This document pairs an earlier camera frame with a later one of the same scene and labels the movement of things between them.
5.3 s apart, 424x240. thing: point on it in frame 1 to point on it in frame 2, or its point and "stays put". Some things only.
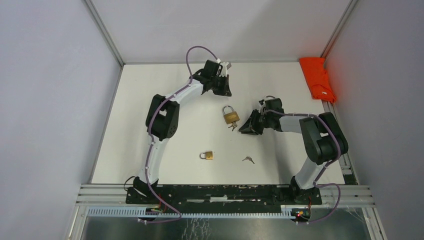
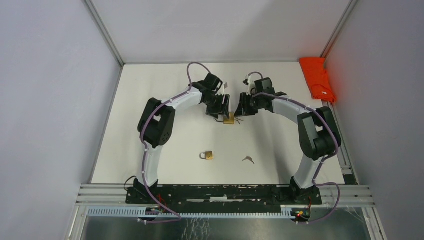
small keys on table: [249, 158] stays put
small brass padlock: [208, 155] stays put
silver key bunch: [234, 125] to [238, 119]
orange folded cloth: [316, 77] stays put
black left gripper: [225, 90] to [221, 109]
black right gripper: [252, 121] to [243, 108]
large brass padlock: [231, 117] stays put
